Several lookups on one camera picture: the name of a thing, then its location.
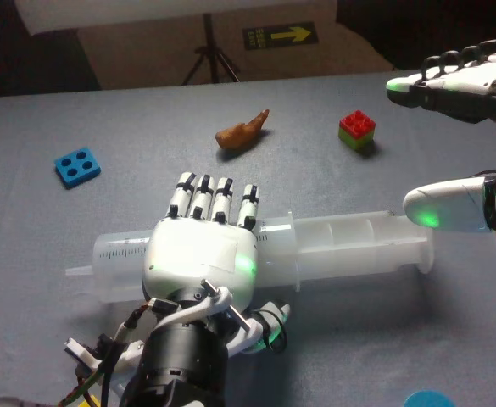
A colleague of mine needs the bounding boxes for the brown toy fried chicken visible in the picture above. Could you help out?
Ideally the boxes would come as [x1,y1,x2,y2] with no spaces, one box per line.
[215,108,271,150]

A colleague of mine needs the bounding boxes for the black tripod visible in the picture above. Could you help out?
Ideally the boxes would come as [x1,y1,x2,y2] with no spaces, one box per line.
[181,12,242,86]

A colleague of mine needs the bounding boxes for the white backdrop panel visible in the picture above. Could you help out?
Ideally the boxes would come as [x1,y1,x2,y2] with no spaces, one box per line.
[13,0,338,36]

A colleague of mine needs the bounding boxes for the clear plastic bottle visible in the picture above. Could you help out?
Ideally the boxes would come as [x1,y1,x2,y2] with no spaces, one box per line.
[64,209,436,304]

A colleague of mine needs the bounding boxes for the blue four-hole block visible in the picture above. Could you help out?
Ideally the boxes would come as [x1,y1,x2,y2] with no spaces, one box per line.
[53,146,103,190]

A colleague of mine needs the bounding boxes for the green toy brick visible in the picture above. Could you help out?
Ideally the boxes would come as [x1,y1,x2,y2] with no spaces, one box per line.
[337,126,376,153]

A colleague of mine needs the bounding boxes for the yellow block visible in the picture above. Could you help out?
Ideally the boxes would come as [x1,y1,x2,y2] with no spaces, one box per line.
[75,392,104,407]

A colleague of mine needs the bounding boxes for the black sign with yellow arrow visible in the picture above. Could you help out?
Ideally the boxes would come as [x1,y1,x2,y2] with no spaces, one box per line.
[242,21,320,52]

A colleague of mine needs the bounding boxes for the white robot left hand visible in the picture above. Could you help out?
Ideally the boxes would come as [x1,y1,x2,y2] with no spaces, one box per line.
[140,170,293,355]

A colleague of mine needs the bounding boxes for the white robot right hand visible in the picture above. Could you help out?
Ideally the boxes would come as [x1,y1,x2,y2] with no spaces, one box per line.
[385,38,496,125]

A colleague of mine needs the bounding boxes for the red toy brick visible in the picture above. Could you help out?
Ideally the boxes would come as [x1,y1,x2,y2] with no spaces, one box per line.
[338,109,376,136]

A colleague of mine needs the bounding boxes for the blue round disc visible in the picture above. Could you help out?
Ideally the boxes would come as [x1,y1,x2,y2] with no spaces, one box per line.
[402,388,457,407]

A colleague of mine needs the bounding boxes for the grey table cloth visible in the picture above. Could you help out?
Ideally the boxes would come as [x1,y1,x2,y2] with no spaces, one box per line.
[0,70,496,407]

